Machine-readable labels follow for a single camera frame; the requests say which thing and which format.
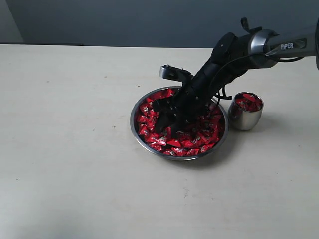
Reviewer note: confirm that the pile of red wrapped candies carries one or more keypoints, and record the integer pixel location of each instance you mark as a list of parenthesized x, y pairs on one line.
[(189, 144)]

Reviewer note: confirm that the red candies in cup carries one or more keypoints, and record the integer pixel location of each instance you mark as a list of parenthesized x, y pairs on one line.
[(249, 102)]

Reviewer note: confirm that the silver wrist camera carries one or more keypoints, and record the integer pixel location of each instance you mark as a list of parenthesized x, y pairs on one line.
[(174, 74)]

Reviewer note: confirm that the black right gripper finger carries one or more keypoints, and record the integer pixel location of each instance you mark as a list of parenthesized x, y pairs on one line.
[(165, 120), (177, 123)]

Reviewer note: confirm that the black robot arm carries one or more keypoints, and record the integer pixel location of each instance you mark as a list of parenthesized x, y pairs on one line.
[(231, 57)]

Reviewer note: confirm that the stainless steel bowl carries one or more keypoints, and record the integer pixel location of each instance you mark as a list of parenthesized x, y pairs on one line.
[(142, 142)]

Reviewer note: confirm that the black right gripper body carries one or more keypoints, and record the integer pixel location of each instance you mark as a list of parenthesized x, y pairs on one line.
[(193, 95)]

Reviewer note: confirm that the stainless steel cup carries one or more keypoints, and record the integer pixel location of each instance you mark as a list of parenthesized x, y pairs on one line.
[(241, 119)]

